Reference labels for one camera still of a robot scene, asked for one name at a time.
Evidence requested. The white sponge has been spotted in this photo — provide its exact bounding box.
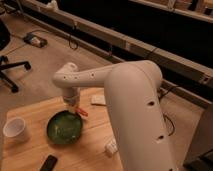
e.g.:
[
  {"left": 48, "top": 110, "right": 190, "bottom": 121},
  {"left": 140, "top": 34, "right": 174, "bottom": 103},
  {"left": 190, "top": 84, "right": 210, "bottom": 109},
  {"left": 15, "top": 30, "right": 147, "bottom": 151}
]
[{"left": 91, "top": 95, "right": 106, "bottom": 106}]

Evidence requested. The power strip on floor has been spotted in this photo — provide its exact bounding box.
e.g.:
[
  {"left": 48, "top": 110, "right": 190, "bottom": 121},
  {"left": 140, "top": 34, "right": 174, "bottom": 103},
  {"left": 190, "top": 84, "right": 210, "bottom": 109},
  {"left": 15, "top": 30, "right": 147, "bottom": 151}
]
[{"left": 23, "top": 33, "right": 47, "bottom": 48}]

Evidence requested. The black office chair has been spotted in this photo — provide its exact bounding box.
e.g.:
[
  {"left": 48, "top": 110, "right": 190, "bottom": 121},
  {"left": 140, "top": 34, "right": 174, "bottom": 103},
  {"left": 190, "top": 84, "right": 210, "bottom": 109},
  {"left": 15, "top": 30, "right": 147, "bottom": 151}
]
[{"left": 0, "top": 19, "right": 31, "bottom": 93}]

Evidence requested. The white paper cup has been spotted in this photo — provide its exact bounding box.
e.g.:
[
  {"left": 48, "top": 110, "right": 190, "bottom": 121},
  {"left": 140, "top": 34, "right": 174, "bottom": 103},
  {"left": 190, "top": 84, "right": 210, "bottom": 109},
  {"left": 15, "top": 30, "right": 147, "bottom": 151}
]
[{"left": 3, "top": 117, "right": 30, "bottom": 142}]

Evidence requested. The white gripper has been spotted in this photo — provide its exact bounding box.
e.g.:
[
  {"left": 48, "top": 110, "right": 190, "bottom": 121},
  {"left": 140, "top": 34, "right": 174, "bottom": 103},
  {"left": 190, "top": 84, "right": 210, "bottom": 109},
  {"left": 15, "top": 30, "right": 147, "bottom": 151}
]
[{"left": 63, "top": 88, "right": 81, "bottom": 112}]

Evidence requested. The white plastic bottle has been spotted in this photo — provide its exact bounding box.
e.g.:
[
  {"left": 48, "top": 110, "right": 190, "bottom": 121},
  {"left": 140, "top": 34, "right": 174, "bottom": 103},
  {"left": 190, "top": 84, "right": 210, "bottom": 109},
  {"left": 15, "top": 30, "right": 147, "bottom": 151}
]
[{"left": 105, "top": 139, "right": 118, "bottom": 157}]

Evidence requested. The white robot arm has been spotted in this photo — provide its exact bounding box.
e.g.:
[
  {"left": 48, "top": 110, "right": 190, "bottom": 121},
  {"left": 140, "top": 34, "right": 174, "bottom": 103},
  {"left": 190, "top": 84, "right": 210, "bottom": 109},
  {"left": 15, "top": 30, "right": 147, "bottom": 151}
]
[{"left": 52, "top": 60, "right": 179, "bottom": 171}]

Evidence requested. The green bowl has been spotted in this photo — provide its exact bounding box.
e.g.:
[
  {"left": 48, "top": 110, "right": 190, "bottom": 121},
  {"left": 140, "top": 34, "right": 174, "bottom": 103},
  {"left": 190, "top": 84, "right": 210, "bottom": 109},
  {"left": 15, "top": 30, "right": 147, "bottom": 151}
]
[{"left": 46, "top": 110, "right": 83, "bottom": 145}]

